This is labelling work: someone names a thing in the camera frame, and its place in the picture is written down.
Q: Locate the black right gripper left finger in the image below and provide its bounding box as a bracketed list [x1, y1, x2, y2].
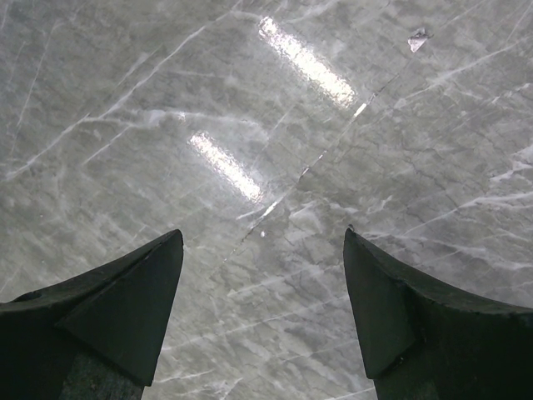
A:
[1, 230, 183, 399]

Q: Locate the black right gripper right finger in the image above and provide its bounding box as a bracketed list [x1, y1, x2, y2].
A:
[343, 229, 532, 399]

